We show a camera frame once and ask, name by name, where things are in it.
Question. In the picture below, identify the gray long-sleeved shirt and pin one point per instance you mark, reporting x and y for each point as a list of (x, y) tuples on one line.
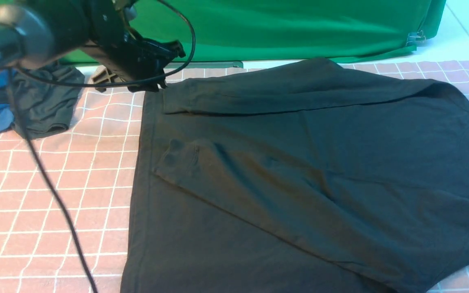
[(304, 178)]

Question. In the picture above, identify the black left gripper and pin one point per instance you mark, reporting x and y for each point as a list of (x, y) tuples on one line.
[(128, 58)]

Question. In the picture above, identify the gray bar under backdrop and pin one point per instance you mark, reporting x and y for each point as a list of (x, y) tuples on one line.
[(205, 65)]

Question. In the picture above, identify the metal binder clip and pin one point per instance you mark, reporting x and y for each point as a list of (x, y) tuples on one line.
[(415, 38)]

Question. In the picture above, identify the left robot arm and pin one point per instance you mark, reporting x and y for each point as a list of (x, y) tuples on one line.
[(34, 33)]

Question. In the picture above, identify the dark gray crumpled garment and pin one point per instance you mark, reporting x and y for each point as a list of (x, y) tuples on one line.
[(46, 109)]

